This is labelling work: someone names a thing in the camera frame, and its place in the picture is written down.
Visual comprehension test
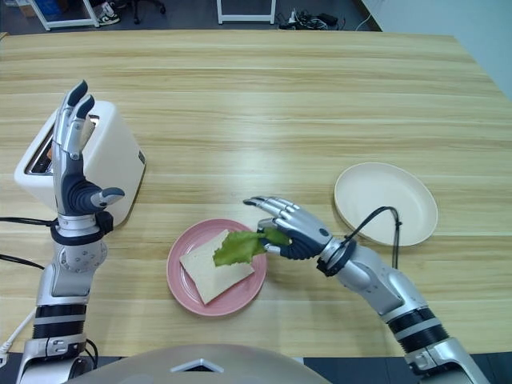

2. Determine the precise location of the bread slice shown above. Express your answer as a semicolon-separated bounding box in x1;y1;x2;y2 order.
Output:
178;229;256;306

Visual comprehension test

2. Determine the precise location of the black cable tangle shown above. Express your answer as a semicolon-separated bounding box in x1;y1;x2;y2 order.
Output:
278;8;342;31

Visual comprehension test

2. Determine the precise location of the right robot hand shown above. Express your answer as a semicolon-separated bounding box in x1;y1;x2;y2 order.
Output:
242;195;334;262

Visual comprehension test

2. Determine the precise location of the green lettuce leaf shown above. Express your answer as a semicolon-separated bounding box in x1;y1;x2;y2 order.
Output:
212;227;291;267

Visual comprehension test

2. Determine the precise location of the white metal frame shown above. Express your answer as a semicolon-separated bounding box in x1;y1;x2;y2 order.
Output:
215;0;279;26
30;0;101;32

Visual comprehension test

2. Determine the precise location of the pink plate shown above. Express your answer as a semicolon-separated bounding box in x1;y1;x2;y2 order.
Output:
166;218;269;318

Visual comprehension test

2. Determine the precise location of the white cord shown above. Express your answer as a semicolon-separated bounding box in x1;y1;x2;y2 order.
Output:
0;306;38;363

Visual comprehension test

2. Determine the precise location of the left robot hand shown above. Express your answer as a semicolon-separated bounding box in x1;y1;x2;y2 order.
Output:
50;79;126;218

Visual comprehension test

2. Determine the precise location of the cream plate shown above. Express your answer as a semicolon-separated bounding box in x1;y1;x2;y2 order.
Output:
333;161;439;247

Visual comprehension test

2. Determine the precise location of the cream toaster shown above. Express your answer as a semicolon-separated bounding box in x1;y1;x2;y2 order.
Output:
13;99;148;230

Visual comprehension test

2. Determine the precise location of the robot body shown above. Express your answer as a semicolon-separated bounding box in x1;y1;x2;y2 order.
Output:
66;343;334;384

